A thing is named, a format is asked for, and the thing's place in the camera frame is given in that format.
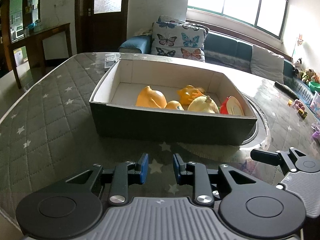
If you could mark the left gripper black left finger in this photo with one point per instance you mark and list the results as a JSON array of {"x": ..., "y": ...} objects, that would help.
[{"x": 124, "y": 175}]

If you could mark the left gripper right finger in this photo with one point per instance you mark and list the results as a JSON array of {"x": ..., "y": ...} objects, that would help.
[{"x": 195, "y": 175}]

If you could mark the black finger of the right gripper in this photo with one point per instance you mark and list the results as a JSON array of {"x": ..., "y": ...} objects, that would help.
[{"x": 272, "y": 157}]

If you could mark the red white apple slice toy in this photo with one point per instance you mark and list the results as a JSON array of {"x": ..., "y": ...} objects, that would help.
[{"x": 231, "y": 106}]

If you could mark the yellow plush chick toy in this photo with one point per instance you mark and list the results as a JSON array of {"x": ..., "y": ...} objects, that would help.
[{"x": 204, "y": 104}]

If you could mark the orange rubber duck toy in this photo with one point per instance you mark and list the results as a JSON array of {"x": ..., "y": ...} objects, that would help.
[{"x": 150, "y": 98}]

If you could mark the golden yellow duck toy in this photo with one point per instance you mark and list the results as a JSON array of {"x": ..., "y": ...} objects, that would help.
[{"x": 189, "y": 93}]

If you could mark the round black induction cooktop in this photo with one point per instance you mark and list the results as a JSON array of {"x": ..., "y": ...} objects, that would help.
[{"x": 260, "y": 135}]

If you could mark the small yellow toy truck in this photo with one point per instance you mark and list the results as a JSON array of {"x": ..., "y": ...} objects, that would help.
[{"x": 303, "y": 114}]

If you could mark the pink toy figure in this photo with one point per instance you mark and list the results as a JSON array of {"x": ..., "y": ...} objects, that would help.
[{"x": 298, "y": 105}]

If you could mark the clear plastic storage box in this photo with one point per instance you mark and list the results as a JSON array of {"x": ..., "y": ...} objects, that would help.
[{"x": 315, "y": 104}]

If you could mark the green plastic bowl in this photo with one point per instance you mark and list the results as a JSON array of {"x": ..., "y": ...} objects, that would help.
[{"x": 314, "y": 86}]

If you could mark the pile of plush toys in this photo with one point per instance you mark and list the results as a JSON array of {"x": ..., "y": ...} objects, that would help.
[{"x": 306, "y": 76}]

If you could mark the grey white cushion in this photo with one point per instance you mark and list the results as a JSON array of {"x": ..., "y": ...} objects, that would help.
[{"x": 267, "y": 64}]

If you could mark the grey cardboard box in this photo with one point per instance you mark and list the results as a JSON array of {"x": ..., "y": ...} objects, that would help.
[{"x": 171, "y": 100}]

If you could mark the teal sofa bench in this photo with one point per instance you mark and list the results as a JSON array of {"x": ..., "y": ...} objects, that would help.
[{"x": 230, "y": 52}]

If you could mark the butterfly print cushion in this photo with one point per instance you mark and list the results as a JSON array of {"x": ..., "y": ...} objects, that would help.
[{"x": 177, "y": 39}]

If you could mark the dark wooden side table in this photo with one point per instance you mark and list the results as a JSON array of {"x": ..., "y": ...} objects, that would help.
[{"x": 34, "y": 43}]

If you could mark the dark wooden door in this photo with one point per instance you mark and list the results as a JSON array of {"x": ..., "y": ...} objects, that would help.
[{"x": 100, "y": 25}]

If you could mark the window with green frame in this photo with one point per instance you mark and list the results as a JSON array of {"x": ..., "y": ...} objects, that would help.
[{"x": 265, "y": 15}]

